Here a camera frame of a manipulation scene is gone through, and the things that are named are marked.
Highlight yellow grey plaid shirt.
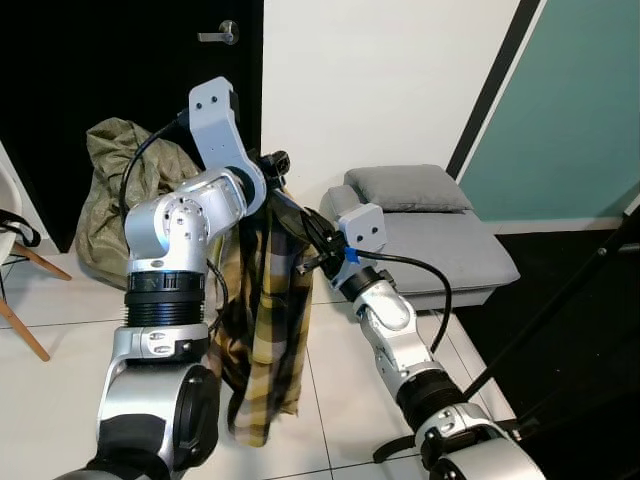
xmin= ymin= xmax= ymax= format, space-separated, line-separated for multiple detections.
xmin=215 ymin=180 xmax=316 ymax=448

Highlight grey cushion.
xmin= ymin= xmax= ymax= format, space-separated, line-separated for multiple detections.
xmin=343 ymin=165 xmax=474 ymax=214

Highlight olive green sack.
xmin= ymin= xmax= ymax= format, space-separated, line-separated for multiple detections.
xmin=75 ymin=117 xmax=201 ymax=291

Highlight black door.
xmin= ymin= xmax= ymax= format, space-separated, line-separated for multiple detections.
xmin=0 ymin=0 xmax=266 ymax=253

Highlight white chair wooden legs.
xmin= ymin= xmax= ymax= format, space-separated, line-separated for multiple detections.
xmin=0 ymin=165 xmax=73 ymax=363

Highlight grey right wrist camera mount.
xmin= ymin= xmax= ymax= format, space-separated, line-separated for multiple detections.
xmin=330 ymin=203 xmax=388 ymax=261

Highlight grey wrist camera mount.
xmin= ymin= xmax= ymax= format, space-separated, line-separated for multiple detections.
xmin=330 ymin=203 xmax=388 ymax=261
xmin=188 ymin=77 xmax=263 ymax=186

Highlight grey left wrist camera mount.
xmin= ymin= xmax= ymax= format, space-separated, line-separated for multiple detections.
xmin=188 ymin=77 xmax=263 ymax=186

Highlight silver door handle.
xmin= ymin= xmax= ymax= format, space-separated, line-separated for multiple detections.
xmin=197 ymin=20 xmax=241 ymax=46

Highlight black bag strap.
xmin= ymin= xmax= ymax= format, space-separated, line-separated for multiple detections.
xmin=0 ymin=210 xmax=43 ymax=249

